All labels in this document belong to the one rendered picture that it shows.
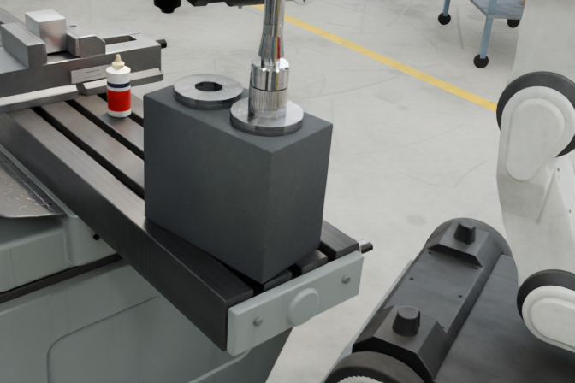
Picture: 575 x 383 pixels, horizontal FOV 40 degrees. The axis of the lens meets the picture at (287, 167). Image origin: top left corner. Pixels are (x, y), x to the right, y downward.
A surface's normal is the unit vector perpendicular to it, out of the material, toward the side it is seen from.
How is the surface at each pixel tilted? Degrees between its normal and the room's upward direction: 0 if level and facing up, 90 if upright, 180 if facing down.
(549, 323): 90
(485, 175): 0
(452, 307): 0
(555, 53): 90
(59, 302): 90
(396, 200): 0
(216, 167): 90
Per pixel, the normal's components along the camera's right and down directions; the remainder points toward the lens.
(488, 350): 0.07, -0.88
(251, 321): 0.65, 0.40
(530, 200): -0.47, 0.72
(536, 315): -0.48, 0.39
